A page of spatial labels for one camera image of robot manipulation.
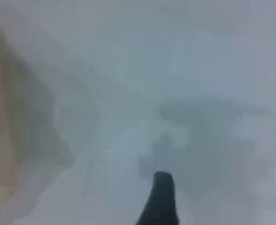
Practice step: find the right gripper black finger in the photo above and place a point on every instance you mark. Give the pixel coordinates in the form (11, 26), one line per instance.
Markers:
(161, 201)

